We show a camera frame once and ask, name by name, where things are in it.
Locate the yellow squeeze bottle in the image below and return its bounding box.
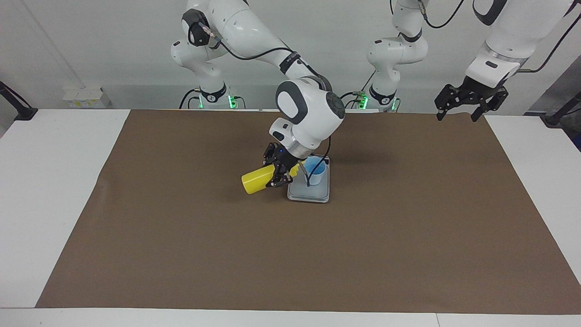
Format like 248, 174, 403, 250
241, 161, 302, 195

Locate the black right base cable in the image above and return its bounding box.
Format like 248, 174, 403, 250
179, 89, 201, 109

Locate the black left arm upper cable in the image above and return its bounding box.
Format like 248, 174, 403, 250
417, 0, 466, 29

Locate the silver digital kitchen scale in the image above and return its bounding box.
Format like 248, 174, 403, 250
287, 153, 330, 203

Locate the black left base cable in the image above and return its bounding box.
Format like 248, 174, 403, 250
333, 91, 364, 109

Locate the brown table mat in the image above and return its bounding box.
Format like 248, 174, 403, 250
35, 109, 581, 315

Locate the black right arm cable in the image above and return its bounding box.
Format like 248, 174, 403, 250
200, 23, 333, 188

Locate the black clamp stand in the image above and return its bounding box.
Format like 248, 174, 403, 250
540, 91, 581, 127
0, 81, 38, 121

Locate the light blue plastic cup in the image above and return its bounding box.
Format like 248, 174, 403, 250
303, 158, 327, 185

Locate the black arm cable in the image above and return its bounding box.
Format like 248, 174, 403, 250
200, 23, 333, 188
417, 0, 466, 29
519, 9, 581, 73

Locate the black base cable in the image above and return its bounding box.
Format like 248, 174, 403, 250
333, 91, 364, 109
179, 89, 201, 109

